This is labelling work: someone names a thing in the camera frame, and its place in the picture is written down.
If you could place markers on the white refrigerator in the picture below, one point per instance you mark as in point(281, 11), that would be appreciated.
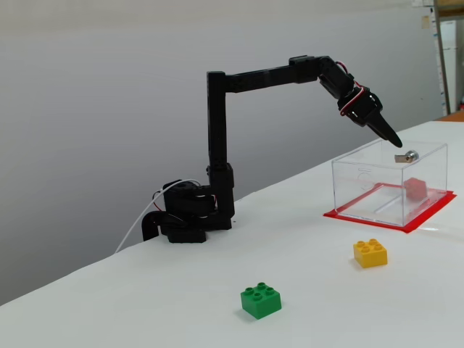
point(450, 40)

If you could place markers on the brown wooden table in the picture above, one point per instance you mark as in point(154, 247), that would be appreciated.
point(455, 116)

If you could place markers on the transparent plastic box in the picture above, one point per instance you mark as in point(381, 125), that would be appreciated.
point(362, 195)

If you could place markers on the red tape frame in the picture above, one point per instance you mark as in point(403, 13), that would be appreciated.
point(362, 221)

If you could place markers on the red lego brick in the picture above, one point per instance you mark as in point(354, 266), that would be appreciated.
point(416, 189)

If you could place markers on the beige paper note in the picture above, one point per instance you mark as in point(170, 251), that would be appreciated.
point(424, 22)

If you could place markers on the yellow lego brick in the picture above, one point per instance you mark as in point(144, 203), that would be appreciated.
point(369, 255)

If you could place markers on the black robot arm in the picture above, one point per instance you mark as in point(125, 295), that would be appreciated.
point(217, 145)

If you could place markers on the wooden shelf board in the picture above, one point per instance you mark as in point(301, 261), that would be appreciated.
point(451, 10)

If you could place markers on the metal box lock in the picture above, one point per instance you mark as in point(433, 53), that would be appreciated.
point(410, 156)

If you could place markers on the green lego brick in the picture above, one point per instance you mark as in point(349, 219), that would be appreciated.
point(261, 304)

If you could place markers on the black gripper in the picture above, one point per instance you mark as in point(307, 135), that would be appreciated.
point(370, 113)

